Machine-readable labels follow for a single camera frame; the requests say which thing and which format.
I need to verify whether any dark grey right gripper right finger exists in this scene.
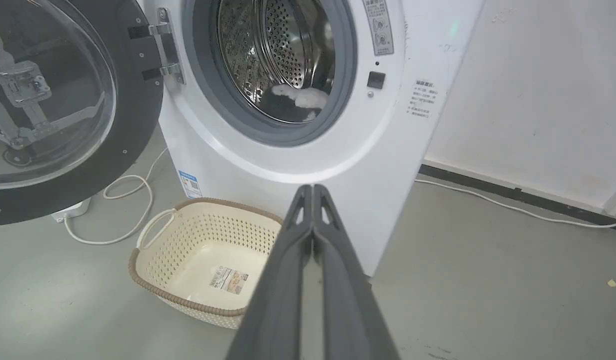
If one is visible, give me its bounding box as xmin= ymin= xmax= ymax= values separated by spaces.
xmin=313 ymin=184 xmax=401 ymax=360

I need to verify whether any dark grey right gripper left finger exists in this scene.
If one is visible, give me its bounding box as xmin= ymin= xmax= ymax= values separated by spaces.
xmin=226 ymin=184 xmax=314 ymax=360

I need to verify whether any white front-load washing machine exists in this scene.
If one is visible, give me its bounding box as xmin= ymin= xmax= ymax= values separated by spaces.
xmin=143 ymin=0 xmax=486 ymax=279

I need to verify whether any black round washing machine door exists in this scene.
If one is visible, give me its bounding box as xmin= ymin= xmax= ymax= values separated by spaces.
xmin=0 ymin=0 xmax=165 ymax=228

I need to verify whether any chrome door hinge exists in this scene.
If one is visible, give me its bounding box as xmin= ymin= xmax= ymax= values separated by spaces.
xmin=149 ymin=7 xmax=185 ymax=85

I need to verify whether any cream perforated laundry basket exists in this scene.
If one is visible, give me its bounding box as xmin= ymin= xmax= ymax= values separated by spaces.
xmin=128 ymin=197 xmax=284 ymax=330

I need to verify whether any white and dark laundry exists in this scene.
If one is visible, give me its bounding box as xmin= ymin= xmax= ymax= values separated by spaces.
xmin=259 ymin=83 xmax=329 ymax=124

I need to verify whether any white power strip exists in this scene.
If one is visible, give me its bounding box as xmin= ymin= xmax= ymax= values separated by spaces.
xmin=51 ymin=197 xmax=92 ymax=224

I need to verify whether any white power strip cable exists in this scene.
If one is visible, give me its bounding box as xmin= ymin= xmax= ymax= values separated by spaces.
xmin=63 ymin=146 xmax=169 ymax=246

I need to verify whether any white cable along wall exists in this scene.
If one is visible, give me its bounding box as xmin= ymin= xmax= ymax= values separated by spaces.
xmin=414 ymin=177 xmax=616 ymax=230

